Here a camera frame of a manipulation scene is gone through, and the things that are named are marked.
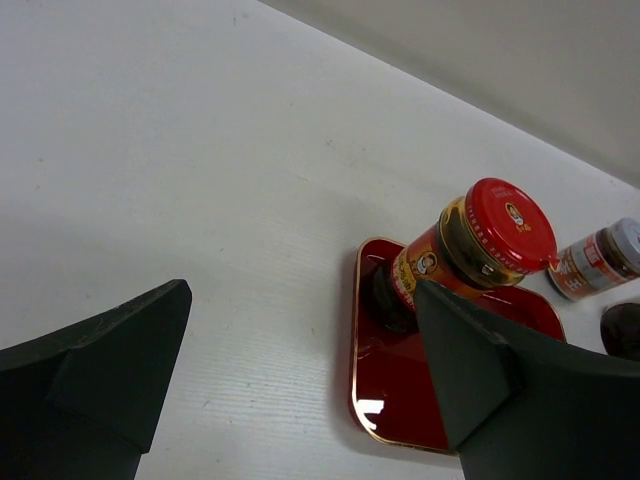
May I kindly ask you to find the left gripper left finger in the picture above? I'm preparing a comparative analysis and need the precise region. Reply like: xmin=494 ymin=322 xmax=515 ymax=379
xmin=1 ymin=279 xmax=192 ymax=479

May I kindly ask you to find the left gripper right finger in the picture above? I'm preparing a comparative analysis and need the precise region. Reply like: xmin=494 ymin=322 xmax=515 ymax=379
xmin=415 ymin=281 xmax=639 ymax=479

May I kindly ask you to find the red-lid chili sauce jar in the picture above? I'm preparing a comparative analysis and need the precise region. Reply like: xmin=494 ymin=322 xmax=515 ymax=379
xmin=366 ymin=178 xmax=559 ymax=334

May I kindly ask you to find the white-lid paste jar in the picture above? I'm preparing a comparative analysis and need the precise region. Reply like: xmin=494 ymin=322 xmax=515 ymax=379
xmin=547 ymin=217 xmax=639 ymax=301

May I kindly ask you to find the red lacquer tray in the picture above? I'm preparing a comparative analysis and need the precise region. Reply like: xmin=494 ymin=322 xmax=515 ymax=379
xmin=350 ymin=238 xmax=565 ymax=454

